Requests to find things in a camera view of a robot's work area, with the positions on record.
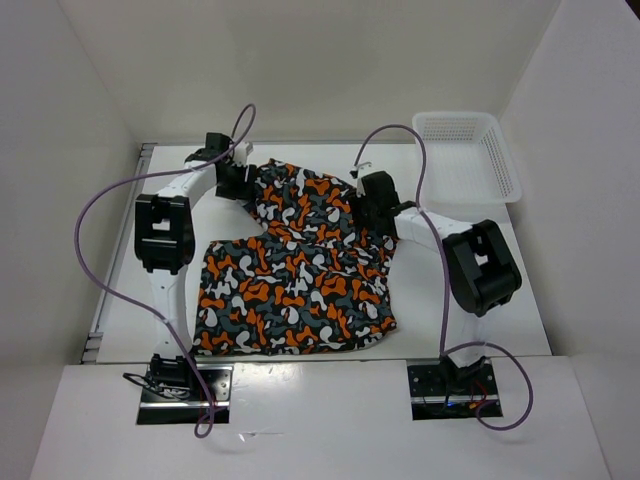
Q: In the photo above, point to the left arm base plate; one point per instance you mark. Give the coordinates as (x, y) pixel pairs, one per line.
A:
(163, 403)

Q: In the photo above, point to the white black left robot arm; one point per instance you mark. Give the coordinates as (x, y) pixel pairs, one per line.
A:
(165, 243)

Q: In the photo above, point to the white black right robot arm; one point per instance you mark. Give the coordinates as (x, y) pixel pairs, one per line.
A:
(479, 270)

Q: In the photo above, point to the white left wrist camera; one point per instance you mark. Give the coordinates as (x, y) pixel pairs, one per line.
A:
(241, 153)

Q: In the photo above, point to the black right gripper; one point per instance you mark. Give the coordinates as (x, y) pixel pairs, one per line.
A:
(359, 220)

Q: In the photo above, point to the orange camouflage shorts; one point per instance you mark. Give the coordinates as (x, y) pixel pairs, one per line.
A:
(313, 281)

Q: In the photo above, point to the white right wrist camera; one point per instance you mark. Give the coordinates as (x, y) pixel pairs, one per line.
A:
(360, 169)

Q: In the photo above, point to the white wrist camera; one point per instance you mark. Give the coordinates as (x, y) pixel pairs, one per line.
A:
(241, 153)
(360, 169)

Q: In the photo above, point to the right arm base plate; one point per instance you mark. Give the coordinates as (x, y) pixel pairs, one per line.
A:
(440, 390)

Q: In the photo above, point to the white plastic basket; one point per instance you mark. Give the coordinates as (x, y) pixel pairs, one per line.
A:
(468, 160)

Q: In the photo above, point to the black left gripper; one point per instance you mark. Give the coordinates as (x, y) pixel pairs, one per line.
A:
(244, 190)

